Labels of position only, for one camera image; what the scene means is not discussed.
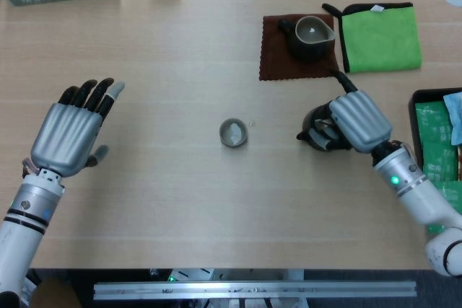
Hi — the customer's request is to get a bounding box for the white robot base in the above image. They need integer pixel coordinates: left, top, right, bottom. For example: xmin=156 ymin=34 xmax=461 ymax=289
xmin=149 ymin=268 xmax=306 ymax=282

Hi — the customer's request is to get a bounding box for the blue wet wipes pack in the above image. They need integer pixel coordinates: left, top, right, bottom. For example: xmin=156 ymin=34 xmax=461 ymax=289
xmin=442 ymin=92 xmax=462 ymax=146

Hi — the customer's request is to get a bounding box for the black teapot with handle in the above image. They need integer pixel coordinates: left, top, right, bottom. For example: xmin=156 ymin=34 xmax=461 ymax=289
xmin=296 ymin=102 xmax=353 ymax=152

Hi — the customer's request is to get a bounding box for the brown tea cloth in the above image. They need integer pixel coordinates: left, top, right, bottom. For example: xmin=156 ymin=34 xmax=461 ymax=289
xmin=258 ymin=13 xmax=341 ymax=82

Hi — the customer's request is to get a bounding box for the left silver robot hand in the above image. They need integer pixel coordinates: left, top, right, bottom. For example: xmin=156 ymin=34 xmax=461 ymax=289
xmin=30 ymin=77 xmax=126 ymax=178

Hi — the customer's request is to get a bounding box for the green tea packet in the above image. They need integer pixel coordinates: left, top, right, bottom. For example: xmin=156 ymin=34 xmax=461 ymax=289
xmin=414 ymin=101 xmax=455 ymax=147
xmin=427 ymin=179 xmax=462 ymax=235
xmin=421 ymin=140 xmax=459 ymax=183

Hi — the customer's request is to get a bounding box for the small dark ceramic teacup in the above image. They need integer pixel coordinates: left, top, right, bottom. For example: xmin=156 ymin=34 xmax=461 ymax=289
xmin=219 ymin=118 xmax=250 ymax=149

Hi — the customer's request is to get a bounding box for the brown round stool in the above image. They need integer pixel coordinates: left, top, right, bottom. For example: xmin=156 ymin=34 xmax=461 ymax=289
xmin=29 ymin=278 xmax=83 ymax=308

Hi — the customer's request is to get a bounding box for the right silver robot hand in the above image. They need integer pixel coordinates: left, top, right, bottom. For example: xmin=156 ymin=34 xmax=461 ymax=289
xmin=310 ymin=69 xmax=393 ymax=154

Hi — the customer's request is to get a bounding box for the white floor socket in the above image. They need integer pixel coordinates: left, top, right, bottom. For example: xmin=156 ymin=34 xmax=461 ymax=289
xmin=19 ymin=276 xmax=38 ymax=305

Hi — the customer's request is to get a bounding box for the black plastic tray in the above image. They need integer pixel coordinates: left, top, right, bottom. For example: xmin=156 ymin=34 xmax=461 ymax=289
xmin=408 ymin=87 xmax=462 ymax=232

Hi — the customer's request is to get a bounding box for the aluminium profile rail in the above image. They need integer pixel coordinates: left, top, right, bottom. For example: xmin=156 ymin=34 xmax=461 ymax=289
xmin=92 ymin=279 xmax=418 ymax=301

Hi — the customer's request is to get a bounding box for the dark ceramic pitcher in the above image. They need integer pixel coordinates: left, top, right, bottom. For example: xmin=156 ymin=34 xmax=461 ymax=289
xmin=276 ymin=15 xmax=336 ymax=63

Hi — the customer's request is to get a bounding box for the green microfiber cloth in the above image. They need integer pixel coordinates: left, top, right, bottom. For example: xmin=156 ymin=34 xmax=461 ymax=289
xmin=321 ymin=1 xmax=423 ymax=74

